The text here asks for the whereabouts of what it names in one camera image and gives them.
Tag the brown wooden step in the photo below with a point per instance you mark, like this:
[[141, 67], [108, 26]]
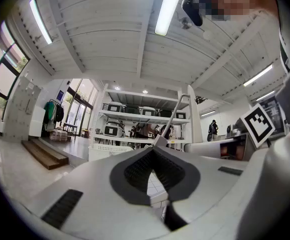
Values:
[[45, 154]]

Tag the large framed window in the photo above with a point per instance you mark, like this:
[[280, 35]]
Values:
[[2, 80]]

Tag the stack of wrapped packs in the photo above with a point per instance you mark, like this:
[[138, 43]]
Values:
[[58, 135]]

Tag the black clothes rack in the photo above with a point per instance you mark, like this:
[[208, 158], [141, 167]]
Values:
[[60, 102]]

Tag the white metal shelf rack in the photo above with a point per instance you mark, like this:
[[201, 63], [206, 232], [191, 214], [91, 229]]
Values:
[[195, 124]]

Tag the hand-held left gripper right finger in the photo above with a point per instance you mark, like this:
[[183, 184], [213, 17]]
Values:
[[210, 184]]

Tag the white cabinet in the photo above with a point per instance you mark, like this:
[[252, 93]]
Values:
[[37, 121]]

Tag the green jacket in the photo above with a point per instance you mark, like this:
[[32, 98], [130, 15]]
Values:
[[49, 111]]

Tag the long ceiling tube light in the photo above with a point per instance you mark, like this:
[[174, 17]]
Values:
[[168, 9], [258, 75], [40, 21], [207, 113], [265, 96]]

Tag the small dark table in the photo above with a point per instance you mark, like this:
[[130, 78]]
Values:
[[70, 126]]

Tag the black display screen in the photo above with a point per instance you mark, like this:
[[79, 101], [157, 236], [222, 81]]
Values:
[[277, 111]]

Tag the white grid pattern tablecloth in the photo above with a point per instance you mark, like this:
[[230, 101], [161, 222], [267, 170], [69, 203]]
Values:
[[156, 186]]

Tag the glass entrance door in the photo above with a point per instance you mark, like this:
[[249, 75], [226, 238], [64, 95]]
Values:
[[80, 109]]

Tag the blue wall poster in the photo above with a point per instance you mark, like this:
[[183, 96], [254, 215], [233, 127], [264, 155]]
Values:
[[60, 95]]

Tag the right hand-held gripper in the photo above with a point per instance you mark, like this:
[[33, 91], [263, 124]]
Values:
[[258, 125]]

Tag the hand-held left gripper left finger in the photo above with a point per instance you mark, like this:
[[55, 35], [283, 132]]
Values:
[[95, 199]]

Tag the white plastic basket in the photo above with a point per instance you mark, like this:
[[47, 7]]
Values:
[[105, 152]]

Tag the white pegboard panel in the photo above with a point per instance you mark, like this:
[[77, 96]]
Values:
[[22, 109]]

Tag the metal ceiling sprinkler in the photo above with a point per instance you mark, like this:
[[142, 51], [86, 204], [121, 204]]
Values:
[[185, 23]]

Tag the gray tabletop appliance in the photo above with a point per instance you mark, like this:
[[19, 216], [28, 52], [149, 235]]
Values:
[[233, 130]]

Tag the black head camera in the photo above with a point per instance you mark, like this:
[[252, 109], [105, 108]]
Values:
[[193, 9]]

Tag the black hanging bag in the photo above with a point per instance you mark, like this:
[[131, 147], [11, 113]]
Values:
[[59, 113]]

